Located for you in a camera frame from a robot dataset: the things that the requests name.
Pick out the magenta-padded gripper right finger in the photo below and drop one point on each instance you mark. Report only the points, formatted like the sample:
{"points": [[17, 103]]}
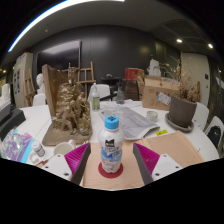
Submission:
{"points": [[148, 158]]}

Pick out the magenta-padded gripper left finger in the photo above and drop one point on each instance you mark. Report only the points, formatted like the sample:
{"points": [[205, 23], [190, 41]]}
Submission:
{"points": [[75, 158]]}

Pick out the white drink bottle blue cap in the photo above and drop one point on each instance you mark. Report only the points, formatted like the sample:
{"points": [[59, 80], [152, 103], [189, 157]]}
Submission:
{"points": [[111, 146]]}

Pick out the white ceramic mug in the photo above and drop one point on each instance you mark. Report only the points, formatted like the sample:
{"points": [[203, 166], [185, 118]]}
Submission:
{"points": [[63, 148]]}

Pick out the flat round red coaster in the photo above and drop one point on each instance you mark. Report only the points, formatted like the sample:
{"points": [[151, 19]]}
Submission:
{"points": [[101, 170]]}

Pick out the small yellow tag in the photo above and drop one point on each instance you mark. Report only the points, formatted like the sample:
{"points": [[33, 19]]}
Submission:
{"points": [[162, 132]]}

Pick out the beige wooden drawing board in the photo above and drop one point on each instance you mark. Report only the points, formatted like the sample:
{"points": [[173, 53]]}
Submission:
{"points": [[176, 150]]}

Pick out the small white-lidded paint jar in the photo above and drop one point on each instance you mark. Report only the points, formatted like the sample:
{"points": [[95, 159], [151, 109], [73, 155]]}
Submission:
{"points": [[38, 149]]}

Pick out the grey printed newspaper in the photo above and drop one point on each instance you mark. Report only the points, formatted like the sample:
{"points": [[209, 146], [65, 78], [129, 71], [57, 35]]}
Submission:
{"points": [[133, 121]]}

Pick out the small glass jar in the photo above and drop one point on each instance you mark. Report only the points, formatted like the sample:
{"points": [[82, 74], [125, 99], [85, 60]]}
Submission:
{"points": [[152, 116]]}

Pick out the golden relief sculpture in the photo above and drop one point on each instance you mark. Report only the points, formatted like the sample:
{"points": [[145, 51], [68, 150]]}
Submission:
{"points": [[71, 110]]}

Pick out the dark pot with dried plant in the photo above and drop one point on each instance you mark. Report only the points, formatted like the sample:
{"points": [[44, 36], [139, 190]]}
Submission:
{"points": [[181, 111]]}

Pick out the white spray bottle green label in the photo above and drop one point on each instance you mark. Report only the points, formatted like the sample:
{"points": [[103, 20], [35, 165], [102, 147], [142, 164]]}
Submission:
{"points": [[95, 100]]}

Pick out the brown cardboard box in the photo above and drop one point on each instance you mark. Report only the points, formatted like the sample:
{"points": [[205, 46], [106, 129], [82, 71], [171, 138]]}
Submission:
{"points": [[155, 93]]}

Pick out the dark spray bottle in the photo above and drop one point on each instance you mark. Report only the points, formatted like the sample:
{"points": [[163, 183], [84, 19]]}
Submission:
{"points": [[120, 96]]}

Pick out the white chair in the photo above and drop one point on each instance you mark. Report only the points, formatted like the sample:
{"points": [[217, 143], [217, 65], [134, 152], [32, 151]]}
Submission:
{"points": [[218, 121], [39, 100], [201, 115], [105, 90]]}

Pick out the black backpack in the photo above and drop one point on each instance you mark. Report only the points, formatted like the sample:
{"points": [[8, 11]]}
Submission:
{"points": [[215, 136]]}

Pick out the black flat box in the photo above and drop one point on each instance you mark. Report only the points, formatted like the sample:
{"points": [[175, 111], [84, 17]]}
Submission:
{"points": [[13, 123], [5, 111]]}

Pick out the white plaster bust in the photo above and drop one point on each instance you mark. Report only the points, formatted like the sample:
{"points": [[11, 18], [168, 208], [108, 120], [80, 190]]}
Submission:
{"points": [[40, 83]]}

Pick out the wooden easel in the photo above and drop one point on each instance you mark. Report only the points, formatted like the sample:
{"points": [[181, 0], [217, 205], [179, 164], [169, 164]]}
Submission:
{"points": [[86, 75], [28, 86]]}

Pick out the red box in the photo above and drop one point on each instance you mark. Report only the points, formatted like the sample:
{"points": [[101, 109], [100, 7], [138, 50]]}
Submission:
{"points": [[133, 74]]}

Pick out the white cabinet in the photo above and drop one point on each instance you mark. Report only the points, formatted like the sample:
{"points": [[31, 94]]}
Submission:
{"points": [[20, 78]]}

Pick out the long ceiling light panel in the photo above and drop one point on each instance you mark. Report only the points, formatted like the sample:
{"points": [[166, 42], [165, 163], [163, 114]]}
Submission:
{"points": [[50, 11]]}

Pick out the large black wall screen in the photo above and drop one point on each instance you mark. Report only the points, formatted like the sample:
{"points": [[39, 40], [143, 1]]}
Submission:
{"points": [[58, 56]]}

